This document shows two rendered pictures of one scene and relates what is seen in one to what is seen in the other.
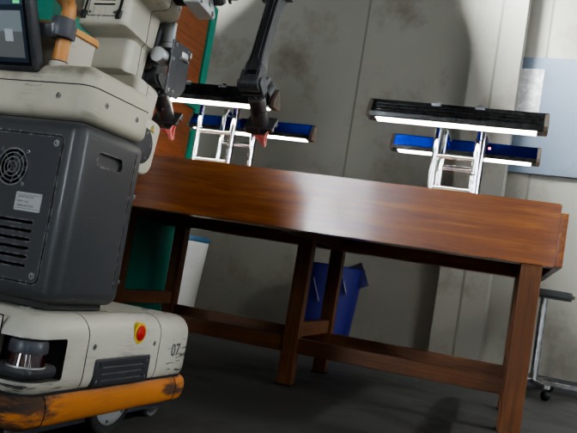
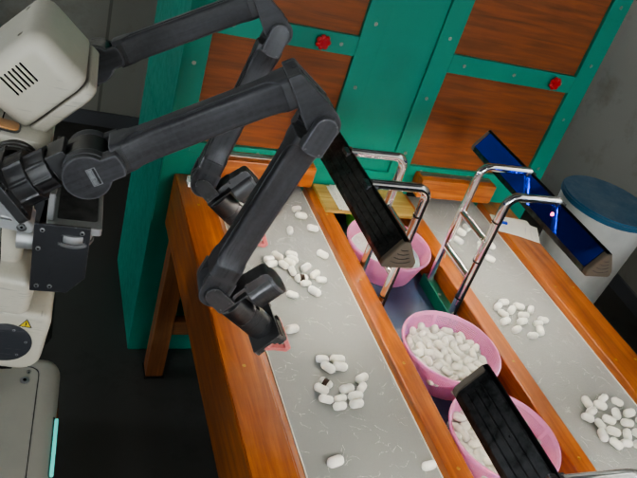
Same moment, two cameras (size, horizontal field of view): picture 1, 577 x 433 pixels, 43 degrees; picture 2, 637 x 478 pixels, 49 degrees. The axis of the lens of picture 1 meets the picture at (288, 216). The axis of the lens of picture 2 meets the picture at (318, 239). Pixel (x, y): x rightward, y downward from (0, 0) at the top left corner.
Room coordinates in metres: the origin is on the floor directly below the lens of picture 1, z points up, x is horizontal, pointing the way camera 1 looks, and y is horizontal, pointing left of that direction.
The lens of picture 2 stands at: (1.67, -0.67, 1.85)
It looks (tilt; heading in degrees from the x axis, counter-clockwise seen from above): 32 degrees down; 45
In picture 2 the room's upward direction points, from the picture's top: 19 degrees clockwise
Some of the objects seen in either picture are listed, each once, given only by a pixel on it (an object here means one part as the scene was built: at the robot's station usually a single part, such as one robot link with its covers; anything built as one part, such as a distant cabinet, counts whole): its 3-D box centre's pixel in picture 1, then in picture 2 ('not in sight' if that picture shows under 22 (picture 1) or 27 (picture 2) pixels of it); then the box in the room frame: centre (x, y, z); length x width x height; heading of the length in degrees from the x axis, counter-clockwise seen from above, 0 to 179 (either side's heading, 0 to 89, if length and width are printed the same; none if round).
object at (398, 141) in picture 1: (464, 149); not in sight; (3.04, -0.69, 1.08); 0.62 x 0.08 x 0.07; 73
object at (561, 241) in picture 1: (549, 254); not in sight; (2.65, -0.97, 0.66); 1.22 x 0.02 x 0.16; 163
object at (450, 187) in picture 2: not in sight; (453, 187); (3.51, 0.64, 0.83); 0.30 x 0.06 x 0.07; 163
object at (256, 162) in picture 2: not in sight; (266, 169); (2.86, 0.84, 0.83); 0.30 x 0.06 x 0.07; 163
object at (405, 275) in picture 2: not in sight; (384, 254); (3.11, 0.48, 0.72); 0.27 x 0.27 x 0.10
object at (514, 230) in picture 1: (270, 198); (250, 433); (2.40, 0.07, 0.67); 1.81 x 0.12 x 0.19; 73
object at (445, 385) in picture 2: not in sight; (445, 358); (2.98, 0.06, 0.72); 0.27 x 0.27 x 0.10
